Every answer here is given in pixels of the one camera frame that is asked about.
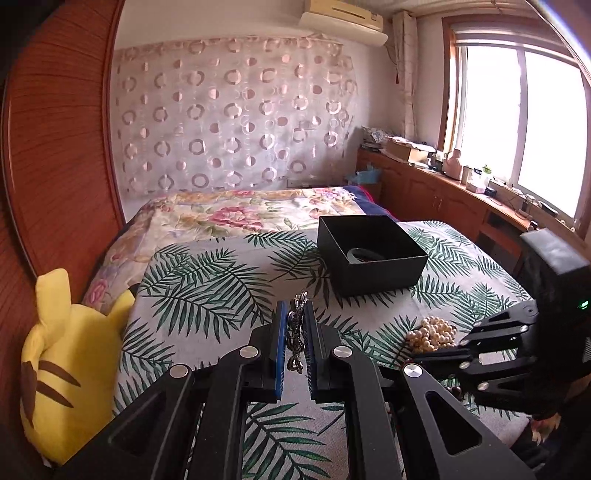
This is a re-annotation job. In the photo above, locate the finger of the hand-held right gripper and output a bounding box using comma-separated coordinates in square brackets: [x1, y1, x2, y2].
[406, 344, 555, 409]
[457, 300, 541, 352]

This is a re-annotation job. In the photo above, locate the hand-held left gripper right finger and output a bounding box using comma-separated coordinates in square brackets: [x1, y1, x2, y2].
[305, 302, 536, 480]

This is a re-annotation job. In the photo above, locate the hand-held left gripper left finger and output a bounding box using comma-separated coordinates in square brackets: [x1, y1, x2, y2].
[55, 300, 289, 480]

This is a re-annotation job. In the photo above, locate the silver chain necklace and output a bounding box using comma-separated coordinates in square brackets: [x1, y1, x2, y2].
[285, 293, 309, 374]

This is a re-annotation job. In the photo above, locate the cream pearl necklace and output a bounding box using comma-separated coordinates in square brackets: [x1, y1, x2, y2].
[405, 316, 459, 355]

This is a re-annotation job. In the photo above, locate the black cardboard box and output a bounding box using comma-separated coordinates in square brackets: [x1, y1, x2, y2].
[318, 215, 429, 297]

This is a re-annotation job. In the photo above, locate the leaf print cloth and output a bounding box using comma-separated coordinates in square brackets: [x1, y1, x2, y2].
[113, 220, 532, 480]

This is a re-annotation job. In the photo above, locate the floral blanket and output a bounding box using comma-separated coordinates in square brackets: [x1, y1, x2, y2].
[83, 187, 370, 315]

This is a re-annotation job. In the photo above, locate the wooden cabinet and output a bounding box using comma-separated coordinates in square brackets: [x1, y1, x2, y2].
[355, 148, 541, 259]

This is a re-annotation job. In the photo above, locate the dark blue blanket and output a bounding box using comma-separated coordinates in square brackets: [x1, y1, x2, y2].
[346, 185, 382, 205]

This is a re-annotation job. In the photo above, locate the wooden framed window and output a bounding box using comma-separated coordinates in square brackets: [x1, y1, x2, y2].
[441, 14, 591, 222]

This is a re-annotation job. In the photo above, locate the blue plastic bag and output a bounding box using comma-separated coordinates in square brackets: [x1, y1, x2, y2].
[348, 167, 383, 185]

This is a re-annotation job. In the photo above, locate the brown cardboard box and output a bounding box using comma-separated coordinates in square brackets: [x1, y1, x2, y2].
[385, 137, 437, 165]

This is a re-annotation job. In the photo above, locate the yellow plush toy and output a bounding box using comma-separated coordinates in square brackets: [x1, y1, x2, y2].
[19, 268, 136, 464]

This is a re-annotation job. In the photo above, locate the stack of printed cloth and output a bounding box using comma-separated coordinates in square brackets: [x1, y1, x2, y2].
[361, 127, 394, 149]

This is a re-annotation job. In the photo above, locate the circle pattern sheer curtain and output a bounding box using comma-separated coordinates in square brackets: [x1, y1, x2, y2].
[113, 34, 361, 195]

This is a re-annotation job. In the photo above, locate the beige window curtain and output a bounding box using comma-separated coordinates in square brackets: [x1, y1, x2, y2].
[392, 10, 419, 137]

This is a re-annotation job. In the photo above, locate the white air conditioner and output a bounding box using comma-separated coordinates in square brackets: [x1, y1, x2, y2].
[299, 0, 389, 47]

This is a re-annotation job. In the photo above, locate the black bangle bracelet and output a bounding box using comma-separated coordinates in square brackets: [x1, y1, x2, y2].
[348, 248, 387, 265]

